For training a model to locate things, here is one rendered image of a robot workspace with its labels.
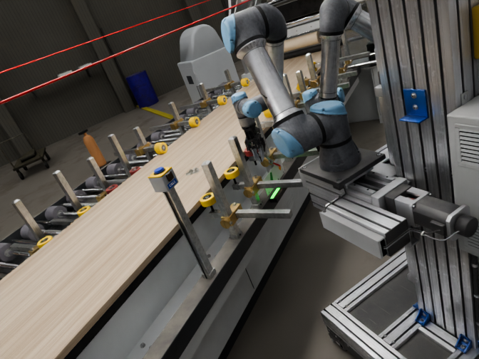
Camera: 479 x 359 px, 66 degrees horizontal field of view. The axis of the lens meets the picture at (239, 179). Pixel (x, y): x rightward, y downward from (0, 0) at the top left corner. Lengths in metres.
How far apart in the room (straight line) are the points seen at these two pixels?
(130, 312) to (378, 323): 1.10
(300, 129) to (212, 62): 5.25
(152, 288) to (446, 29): 1.39
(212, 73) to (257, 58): 5.11
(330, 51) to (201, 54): 4.87
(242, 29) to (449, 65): 0.63
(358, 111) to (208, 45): 2.99
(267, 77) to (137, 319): 1.08
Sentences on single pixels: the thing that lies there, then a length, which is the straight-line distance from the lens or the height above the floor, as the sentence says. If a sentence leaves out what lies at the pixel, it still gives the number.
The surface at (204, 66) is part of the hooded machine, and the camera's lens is 6.35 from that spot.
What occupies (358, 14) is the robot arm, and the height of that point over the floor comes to 1.45.
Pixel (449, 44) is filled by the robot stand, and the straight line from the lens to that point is 1.11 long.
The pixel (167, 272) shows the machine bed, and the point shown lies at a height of 0.73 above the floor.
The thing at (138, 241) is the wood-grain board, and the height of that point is 0.90.
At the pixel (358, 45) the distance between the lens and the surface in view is 4.09.
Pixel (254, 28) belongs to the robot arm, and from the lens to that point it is 1.33.
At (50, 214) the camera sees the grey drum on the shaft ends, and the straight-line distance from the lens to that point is 2.84.
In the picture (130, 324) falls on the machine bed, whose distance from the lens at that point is 1.63.
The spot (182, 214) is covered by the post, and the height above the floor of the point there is 1.03.
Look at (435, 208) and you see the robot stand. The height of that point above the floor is 0.99.
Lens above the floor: 1.67
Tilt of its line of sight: 25 degrees down
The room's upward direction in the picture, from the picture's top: 21 degrees counter-clockwise
